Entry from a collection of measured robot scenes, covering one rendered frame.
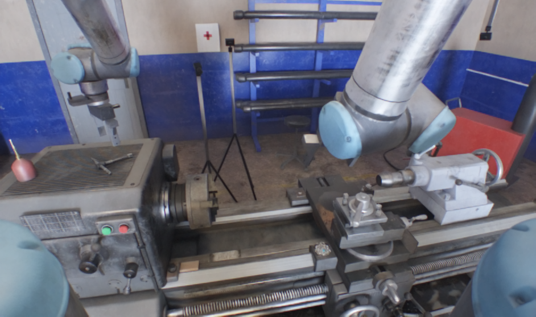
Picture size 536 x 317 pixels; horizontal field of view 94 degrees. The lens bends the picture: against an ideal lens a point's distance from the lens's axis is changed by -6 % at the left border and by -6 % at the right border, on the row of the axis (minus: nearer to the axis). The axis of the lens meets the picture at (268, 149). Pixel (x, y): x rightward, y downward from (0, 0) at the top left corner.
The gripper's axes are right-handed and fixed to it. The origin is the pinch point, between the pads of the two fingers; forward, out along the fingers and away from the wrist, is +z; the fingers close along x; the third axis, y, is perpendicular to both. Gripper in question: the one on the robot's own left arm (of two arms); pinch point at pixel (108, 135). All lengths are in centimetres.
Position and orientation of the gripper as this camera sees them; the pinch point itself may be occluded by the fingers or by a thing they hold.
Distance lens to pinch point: 118.6
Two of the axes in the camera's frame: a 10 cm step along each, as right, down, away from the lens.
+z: 0.0, 8.8, 4.7
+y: 6.4, -3.6, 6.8
